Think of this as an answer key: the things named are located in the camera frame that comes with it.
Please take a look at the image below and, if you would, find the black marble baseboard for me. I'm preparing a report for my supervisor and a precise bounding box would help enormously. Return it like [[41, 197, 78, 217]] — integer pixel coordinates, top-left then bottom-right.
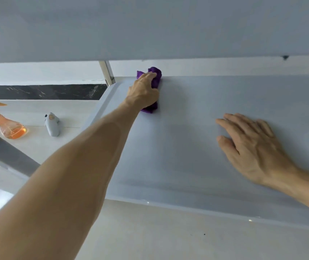
[[0, 84, 108, 101]]

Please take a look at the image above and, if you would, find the person's right hand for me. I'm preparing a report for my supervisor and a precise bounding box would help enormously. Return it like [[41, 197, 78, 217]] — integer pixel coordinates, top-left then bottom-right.
[[215, 113, 300, 187]]

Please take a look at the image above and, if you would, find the white shelf board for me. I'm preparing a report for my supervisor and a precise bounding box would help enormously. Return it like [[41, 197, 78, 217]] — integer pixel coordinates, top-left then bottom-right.
[[81, 75, 309, 234], [0, 0, 309, 64]]

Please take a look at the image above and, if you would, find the chrome shelf post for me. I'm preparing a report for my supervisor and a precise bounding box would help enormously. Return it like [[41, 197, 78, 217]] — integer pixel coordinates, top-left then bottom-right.
[[99, 60, 116, 86]]

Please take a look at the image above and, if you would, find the small grey handheld device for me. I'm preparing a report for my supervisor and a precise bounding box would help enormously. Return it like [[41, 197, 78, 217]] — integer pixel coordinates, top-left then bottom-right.
[[44, 112, 61, 137]]

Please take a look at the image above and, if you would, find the person's left hand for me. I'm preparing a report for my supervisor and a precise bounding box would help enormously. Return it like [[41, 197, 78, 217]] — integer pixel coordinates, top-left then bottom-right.
[[124, 72, 161, 110]]

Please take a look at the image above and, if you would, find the purple cleaning cloth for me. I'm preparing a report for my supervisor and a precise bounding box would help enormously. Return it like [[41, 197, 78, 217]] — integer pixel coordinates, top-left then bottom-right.
[[137, 67, 162, 114]]

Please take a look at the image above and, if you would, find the spray bottle with orange liquid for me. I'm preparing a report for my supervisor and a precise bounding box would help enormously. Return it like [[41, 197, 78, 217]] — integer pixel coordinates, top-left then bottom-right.
[[0, 92, 27, 140]]

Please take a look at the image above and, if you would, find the grey frame rail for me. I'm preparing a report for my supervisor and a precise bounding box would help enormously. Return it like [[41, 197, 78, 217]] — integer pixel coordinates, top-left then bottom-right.
[[0, 124, 41, 179]]

